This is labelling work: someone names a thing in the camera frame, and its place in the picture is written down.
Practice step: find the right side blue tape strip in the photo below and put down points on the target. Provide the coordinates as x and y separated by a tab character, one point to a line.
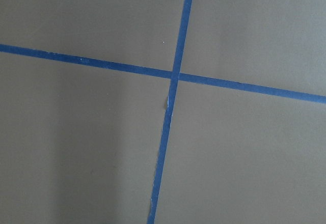
175	73

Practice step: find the right side crossing tape strip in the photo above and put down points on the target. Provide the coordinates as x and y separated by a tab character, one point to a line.
162	73

